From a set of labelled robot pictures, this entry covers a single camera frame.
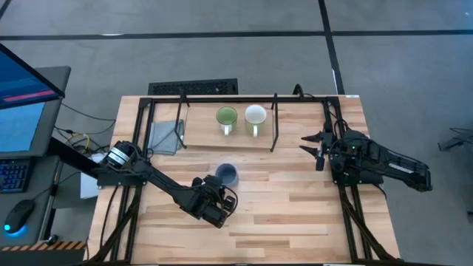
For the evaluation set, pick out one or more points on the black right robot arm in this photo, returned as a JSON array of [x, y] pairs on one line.
[[388, 162]]

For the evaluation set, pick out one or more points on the black metal table frame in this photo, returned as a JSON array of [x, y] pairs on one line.
[[240, 99]]

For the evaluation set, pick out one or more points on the black computer mouse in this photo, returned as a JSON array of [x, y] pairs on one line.
[[16, 216]]

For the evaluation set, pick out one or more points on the black framed computer monitor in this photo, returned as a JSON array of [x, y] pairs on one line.
[[22, 83]]

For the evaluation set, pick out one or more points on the black keyboard on floor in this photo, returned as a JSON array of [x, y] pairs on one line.
[[192, 87]]

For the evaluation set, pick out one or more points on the blue grey mug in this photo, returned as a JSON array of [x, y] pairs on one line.
[[227, 171]]

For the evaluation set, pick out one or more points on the wooden shelf black metal frame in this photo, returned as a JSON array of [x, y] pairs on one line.
[[201, 129]]

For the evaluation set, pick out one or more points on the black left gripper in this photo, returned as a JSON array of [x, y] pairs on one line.
[[208, 205]]

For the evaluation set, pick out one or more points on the yellow black hazard strip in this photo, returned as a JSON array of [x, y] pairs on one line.
[[44, 245]]

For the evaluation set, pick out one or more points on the white mug green inside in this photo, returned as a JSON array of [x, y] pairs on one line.
[[226, 115]]

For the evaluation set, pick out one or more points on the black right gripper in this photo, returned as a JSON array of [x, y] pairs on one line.
[[327, 144]]

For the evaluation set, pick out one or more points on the backlit black keyboard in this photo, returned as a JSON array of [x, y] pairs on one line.
[[13, 174]]

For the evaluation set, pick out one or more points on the grey keyboard desk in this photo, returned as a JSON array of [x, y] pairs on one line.
[[40, 199]]

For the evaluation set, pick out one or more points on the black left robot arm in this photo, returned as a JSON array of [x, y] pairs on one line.
[[162, 181]]

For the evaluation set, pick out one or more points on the black desk support bar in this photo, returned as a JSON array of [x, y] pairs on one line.
[[70, 153]]

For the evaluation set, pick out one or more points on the white box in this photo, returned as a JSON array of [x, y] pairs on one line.
[[88, 186]]

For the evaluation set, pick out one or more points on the grey folded cloth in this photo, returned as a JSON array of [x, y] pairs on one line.
[[162, 136]]

